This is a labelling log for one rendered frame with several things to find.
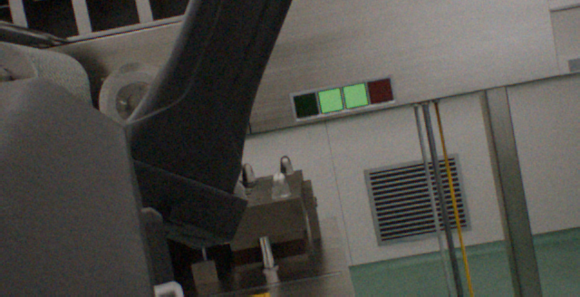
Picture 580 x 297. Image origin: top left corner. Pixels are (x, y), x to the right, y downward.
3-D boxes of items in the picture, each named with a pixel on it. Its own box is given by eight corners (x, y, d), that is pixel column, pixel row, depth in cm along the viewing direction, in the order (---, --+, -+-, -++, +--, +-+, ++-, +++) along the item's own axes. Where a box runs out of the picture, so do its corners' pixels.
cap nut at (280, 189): (271, 199, 101) (266, 176, 101) (273, 196, 105) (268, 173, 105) (291, 196, 101) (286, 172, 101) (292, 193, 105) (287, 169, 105)
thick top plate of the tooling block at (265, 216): (218, 245, 100) (212, 212, 100) (244, 204, 140) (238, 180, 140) (306, 229, 99) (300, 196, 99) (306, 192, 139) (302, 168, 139)
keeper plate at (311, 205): (312, 239, 116) (302, 187, 116) (311, 228, 126) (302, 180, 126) (323, 237, 116) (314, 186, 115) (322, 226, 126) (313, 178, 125)
